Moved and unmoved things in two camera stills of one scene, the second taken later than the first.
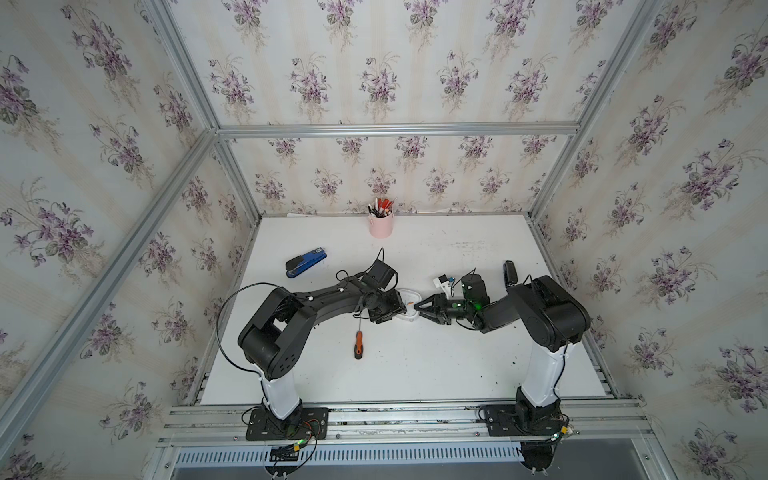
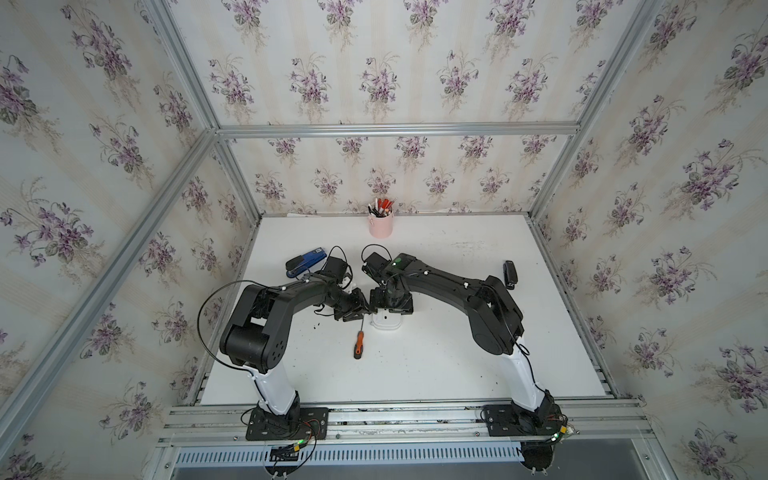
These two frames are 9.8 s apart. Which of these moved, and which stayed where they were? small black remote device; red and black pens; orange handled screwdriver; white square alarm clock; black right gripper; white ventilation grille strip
Moved: black right gripper; white square alarm clock
Stayed: orange handled screwdriver; small black remote device; white ventilation grille strip; red and black pens
